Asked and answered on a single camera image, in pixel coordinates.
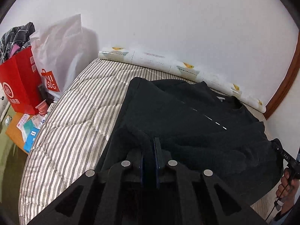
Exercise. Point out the red paper shopping bag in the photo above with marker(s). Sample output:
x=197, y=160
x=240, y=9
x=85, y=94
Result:
x=20, y=80

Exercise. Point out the black sweatshirt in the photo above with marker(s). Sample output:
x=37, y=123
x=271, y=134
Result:
x=220, y=159

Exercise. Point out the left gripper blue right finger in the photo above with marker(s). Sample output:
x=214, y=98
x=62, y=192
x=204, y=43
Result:
x=162, y=170

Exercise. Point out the plaid grey clothing in bag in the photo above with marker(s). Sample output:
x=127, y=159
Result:
x=16, y=40

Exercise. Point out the white Miniso shopping bag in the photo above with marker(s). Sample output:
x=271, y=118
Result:
x=62, y=51

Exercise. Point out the striped quilted mattress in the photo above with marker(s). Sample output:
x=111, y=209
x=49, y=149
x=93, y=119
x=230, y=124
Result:
x=76, y=132

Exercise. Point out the light blue fleece sleeve forearm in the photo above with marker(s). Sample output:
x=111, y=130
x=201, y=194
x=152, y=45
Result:
x=282, y=215

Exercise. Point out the person's right hand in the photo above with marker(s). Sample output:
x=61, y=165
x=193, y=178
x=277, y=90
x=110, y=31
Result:
x=287, y=189

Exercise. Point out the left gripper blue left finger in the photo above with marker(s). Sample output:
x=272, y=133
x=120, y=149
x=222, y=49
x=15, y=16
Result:
x=134, y=171

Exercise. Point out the blue cardboard box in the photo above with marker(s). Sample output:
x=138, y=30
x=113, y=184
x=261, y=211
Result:
x=30, y=139

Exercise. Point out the orange wooden bedside table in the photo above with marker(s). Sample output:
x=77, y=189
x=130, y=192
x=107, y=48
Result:
x=14, y=133

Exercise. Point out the green bed blanket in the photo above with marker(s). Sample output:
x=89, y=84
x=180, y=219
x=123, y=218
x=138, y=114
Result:
x=13, y=160

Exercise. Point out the pink small container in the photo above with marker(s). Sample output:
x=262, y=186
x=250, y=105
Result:
x=42, y=108

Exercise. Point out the white medicine packets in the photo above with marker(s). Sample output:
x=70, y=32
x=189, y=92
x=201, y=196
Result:
x=28, y=123

